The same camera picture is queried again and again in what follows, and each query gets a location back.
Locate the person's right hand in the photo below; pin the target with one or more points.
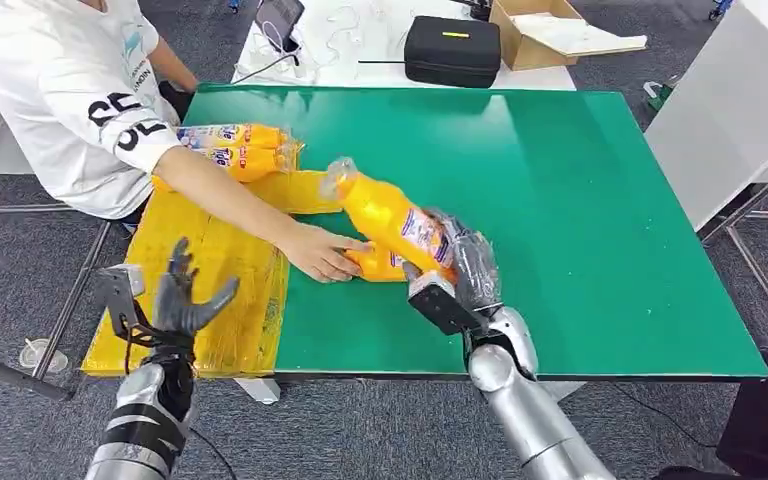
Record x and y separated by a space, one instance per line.
321 255

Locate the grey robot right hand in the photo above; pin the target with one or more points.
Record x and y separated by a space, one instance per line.
477 272

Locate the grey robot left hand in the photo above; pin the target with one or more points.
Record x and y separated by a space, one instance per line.
175 311

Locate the orange drink bottle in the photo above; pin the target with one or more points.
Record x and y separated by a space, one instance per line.
255 164
377 212
245 135
377 265

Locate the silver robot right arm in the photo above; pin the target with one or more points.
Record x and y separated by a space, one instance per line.
530 404

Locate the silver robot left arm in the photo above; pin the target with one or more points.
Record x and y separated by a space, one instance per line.
145 417

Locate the yellow plastic sheet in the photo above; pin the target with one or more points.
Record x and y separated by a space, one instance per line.
225 265

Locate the white table foot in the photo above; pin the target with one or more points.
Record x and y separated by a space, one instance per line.
566 389
261 391

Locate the green table mat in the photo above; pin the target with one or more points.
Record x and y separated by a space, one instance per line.
589 232

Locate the clear round floor disc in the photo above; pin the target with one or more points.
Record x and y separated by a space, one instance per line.
41 356

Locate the thin black pen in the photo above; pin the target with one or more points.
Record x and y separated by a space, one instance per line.
380 62

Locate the white table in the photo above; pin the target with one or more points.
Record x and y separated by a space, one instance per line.
357 40

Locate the black zip case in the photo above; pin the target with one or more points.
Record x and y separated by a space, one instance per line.
453 52

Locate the brown cardboard box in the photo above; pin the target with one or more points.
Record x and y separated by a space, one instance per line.
523 52

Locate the dark tablet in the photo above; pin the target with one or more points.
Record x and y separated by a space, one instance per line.
279 20

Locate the person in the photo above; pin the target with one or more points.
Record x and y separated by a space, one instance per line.
59 99

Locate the green and white object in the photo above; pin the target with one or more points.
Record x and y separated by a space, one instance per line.
657 93

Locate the white flat board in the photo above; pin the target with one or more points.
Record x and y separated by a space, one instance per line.
579 34

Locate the small black device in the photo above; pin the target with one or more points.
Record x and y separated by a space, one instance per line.
480 8

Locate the pale grey table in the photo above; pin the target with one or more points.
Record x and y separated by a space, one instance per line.
735 99

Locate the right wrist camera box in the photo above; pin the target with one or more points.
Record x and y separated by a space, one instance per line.
440 305

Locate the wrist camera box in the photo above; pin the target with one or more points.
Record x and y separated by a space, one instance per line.
122 291
440 305

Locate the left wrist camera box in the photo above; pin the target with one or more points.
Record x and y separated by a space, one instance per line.
122 291

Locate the metal table frame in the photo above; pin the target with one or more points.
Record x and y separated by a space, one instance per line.
755 265
72 291

